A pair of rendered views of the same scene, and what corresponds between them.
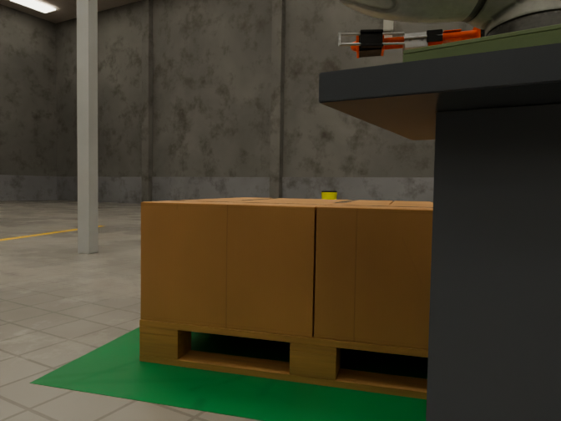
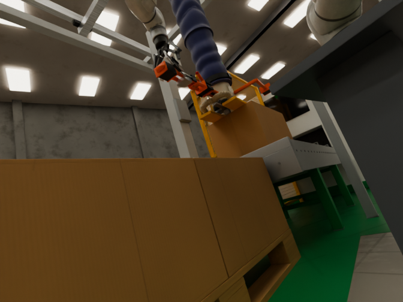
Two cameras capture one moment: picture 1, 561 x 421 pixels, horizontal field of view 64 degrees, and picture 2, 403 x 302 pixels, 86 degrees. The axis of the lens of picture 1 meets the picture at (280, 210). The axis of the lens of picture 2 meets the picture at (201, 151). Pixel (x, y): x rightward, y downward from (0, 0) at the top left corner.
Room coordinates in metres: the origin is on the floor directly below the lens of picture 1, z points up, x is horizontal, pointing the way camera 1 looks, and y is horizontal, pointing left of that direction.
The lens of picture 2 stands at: (1.06, 0.58, 0.36)
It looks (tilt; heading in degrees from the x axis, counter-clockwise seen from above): 15 degrees up; 291
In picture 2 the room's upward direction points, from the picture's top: 17 degrees counter-clockwise
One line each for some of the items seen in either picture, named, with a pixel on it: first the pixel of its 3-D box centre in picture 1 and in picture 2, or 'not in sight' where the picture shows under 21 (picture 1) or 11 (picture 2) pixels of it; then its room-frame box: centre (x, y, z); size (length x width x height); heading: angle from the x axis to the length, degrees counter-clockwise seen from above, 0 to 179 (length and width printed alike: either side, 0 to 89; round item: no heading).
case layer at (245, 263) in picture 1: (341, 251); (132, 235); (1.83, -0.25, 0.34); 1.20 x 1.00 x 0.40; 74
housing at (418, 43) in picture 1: (414, 43); (183, 79); (1.41, -0.40, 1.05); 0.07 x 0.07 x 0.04; 80
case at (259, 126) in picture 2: not in sight; (255, 141); (1.26, -1.17, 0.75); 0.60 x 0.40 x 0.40; 74
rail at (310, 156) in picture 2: not in sight; (328, 156); (0.74, -1.86, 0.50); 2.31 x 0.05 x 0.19; 74
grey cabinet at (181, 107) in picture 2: not in sight; (182, 110); (2.05, -1.78, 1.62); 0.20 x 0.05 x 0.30; 74
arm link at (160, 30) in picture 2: not in sight; (159, 36); (1.44, -0.33, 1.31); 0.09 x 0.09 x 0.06
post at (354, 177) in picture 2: not in sight; (339, 147); (0.73, -1.24, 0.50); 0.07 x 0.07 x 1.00; 74
